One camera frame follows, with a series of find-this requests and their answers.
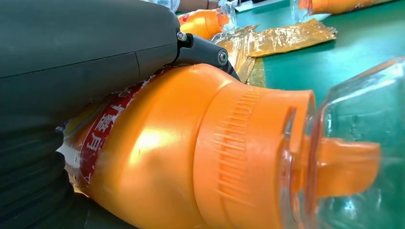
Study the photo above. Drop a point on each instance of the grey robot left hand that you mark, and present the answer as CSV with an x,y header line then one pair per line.
x,y
79,47

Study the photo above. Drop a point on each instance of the white desk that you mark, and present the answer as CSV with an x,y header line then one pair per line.
x,y
253,5

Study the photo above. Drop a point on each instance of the yellow taped cardboard sheet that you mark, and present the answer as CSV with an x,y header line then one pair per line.
x,y
278,39

